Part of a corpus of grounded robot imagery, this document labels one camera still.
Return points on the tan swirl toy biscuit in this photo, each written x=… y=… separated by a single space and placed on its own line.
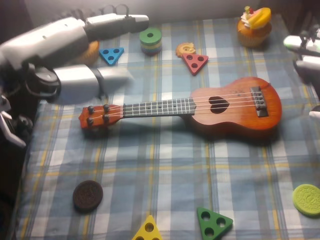
x=182 y=48

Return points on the blue plaid table cloth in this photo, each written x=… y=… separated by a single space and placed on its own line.
x=175 y=170

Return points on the plain orange toy muffin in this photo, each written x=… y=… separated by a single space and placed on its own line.
x=91 y=53

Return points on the blue triangle block with holes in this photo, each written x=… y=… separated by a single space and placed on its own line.
x=111 y=58

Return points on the brown sandwich cookie toy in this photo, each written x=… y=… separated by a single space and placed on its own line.
x=87 y=196

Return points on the red triangle block with holes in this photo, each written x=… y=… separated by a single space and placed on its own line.
x=193 y=61

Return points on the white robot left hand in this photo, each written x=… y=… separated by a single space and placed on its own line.
x=57 y=35

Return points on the yellow triangle block with holes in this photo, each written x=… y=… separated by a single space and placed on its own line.
x=147 y=233

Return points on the toy cupcake with fruit topping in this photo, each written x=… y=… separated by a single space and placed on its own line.
x=252 y=35

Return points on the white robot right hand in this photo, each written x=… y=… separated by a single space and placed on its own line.
x=308 y=67

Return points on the orange toy ukulele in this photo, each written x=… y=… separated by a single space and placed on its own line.
x=240 y=120

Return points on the green sandwich cookie toy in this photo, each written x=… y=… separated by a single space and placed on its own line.
x=307 y=200

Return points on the green triangle block with holes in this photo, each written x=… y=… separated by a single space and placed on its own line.
x=212 y=226

